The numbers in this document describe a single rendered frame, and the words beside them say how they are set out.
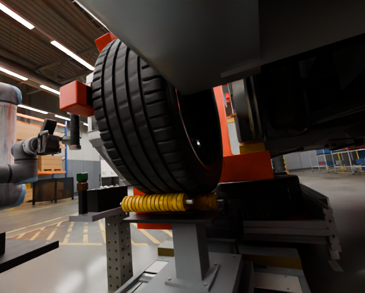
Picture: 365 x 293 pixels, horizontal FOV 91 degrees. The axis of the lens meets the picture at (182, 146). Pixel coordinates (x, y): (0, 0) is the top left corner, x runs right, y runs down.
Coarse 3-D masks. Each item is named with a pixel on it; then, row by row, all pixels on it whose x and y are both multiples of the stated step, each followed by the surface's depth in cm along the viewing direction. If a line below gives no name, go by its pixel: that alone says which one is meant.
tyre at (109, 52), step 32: (96, 64) 53; (128, 64) 47; (96, 96) 49; (128, 96) 45; (160, 96) 42; (128, 128) 46; (160, 128) 44; (128, 160) 51; (160, 160) 48; (192, 160) 51; (160, 192) 62; (192, 192) 60
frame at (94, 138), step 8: (88, 80) 60; (88, 120) 59; (96, 120) 60; (88, 128) 58; (96, 128) 60; (88, 136) 58; (96, 136) 56; (96, 144) 58; (104, 152) 61; (112, 168) 64; (120, 176) 67; (128, 184) 69
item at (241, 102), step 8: (240, 80) 63; (248, 80) 60; (232, 88) 62; (240, 88) 61; (248, 88) 59; (232, 96) 62; (240, 96) 61; (248, 96) 52; (240, 104) 61; (248, 104) 53; (256, 104) 52; (240, 112) 63; (248, 112) 62; (256, 112) 53; (240, 120) 69; (256, 136) 60
